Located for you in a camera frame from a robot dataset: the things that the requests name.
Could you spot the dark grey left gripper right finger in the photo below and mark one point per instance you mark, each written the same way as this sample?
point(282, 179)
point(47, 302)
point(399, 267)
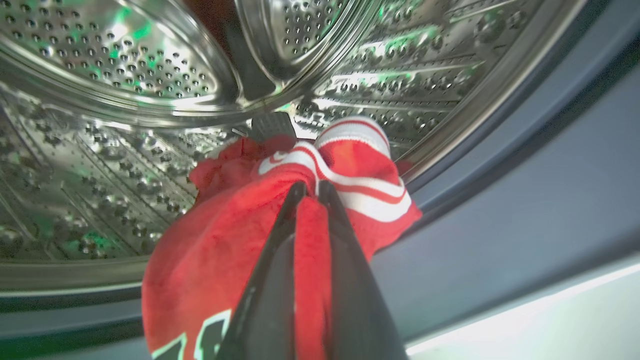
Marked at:
point(357, 300)

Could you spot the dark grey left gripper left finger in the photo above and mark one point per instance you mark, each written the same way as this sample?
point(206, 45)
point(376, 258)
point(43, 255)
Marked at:
point(267, 300)

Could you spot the red jersey with white stripes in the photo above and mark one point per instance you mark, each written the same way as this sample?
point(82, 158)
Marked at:
point(210, 260)

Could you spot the stainless steel washing machine drum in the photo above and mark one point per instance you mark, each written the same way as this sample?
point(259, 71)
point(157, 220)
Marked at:
point(125, 125)

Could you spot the grey rubber door gasket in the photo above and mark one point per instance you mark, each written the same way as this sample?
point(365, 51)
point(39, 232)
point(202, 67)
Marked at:
point(500, 225)

